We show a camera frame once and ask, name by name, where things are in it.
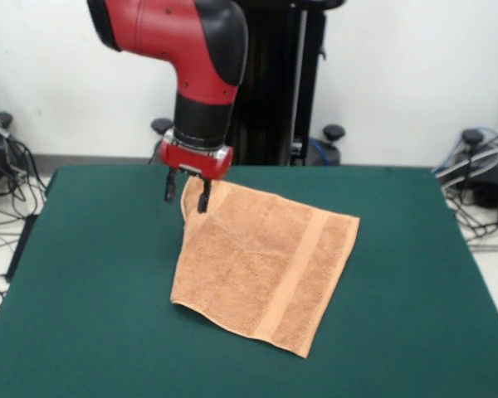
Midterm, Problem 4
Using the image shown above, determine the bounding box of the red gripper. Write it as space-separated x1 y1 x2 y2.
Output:
157 130 235 215

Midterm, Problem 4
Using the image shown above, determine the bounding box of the tan terry towel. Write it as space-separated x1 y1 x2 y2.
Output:
169 176 361 358

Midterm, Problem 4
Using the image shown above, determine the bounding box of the dark green tablecloth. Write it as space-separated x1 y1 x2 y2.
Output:
0 164 498 398

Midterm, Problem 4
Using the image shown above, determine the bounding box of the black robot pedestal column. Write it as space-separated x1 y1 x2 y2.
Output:
227 0 345 167

